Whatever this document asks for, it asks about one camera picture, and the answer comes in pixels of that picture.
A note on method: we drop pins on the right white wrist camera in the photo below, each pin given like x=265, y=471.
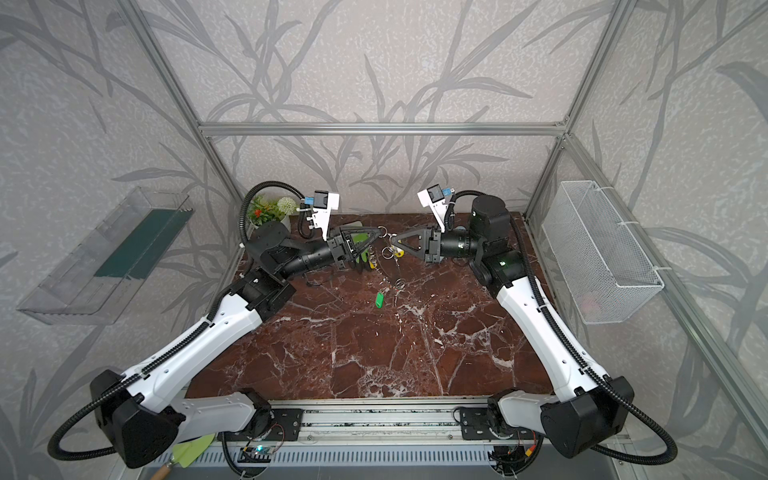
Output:
x=436, y=199

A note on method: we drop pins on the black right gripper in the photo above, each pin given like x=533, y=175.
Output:
x=432, y=245

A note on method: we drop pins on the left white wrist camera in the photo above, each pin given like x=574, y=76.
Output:
x=314, y=213

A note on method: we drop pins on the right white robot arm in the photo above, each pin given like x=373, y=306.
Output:
x=578, y=414

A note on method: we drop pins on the white wire mesh basket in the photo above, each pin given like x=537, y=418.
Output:
x=607, y=272

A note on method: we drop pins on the white pot with green plant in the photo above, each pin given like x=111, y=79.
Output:
x=262, y=210

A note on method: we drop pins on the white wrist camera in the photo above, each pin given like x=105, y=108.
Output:
x=314, y=213
x=436, y=199

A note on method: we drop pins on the metal keyring bunch with tags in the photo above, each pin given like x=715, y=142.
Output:
x=384, y=258

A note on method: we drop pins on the small circuit board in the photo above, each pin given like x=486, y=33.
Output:
x=257, y=454

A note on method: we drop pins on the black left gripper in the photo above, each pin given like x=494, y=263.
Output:
x=335, y=250

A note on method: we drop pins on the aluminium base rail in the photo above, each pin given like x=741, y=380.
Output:
x=452, y=431

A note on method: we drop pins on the clear plastic wall shelf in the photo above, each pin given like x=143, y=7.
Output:
x=94, y=284

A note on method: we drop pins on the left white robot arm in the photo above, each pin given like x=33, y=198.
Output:
x=138, y=410

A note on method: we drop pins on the green silicone spatula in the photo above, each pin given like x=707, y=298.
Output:
x=183, y=455

